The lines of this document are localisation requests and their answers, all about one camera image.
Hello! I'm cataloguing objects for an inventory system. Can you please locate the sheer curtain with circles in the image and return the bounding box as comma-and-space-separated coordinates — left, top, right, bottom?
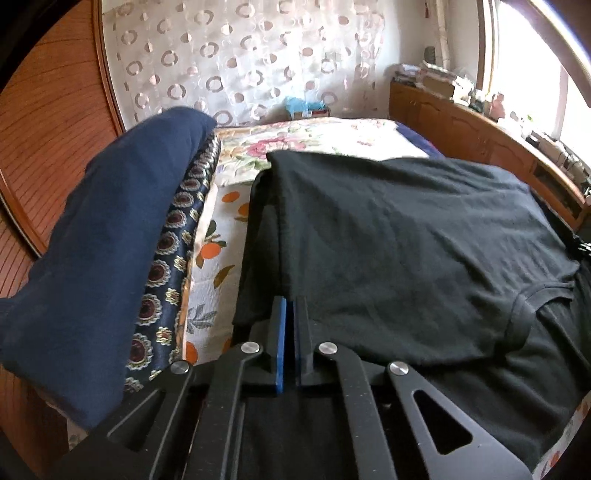
100, 1, 396, 127

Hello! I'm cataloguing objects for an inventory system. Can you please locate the pile of papers and boxes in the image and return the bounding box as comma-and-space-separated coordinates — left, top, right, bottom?
393, 62, 474, 102

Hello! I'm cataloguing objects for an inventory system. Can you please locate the window with wooden frame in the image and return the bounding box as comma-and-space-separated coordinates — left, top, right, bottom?
487, 1, 590, 162

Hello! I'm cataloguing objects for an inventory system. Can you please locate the floral bedspread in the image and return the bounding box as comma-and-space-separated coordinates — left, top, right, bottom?
213, 117, 428, 186

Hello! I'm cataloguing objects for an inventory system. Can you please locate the wooden slatted wardrobe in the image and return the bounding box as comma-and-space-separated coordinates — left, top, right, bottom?
0, 0, 127, 462

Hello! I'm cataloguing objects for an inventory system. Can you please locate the blue tissue box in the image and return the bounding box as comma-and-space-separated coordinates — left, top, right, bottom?
284, 97, 331, 120

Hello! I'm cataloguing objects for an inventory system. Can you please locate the folded patterned garment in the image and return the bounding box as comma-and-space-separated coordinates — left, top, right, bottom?
124, 134, 221, 396

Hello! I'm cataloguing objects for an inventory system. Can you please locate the pink figurine on sideboard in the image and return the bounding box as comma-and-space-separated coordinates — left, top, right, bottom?
489, 93, 506, 122

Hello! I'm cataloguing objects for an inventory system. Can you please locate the folded navy garment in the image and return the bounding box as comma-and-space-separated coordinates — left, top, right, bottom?
1, 107, 215, 430

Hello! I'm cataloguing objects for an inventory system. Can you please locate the navy blue blanket on bed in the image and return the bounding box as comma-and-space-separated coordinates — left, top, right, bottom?
396, 121, 445, 160

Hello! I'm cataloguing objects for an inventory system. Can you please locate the wooden sideboard cabinet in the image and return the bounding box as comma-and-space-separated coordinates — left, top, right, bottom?
389, 81, 590, 235

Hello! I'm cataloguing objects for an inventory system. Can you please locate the orange fruit print sheet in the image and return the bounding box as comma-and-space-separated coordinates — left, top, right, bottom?
182, 183, 250, 365

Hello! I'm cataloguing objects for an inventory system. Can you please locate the black Superman t-shirt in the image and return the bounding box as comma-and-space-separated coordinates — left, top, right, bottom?
233, 150, 590, 468

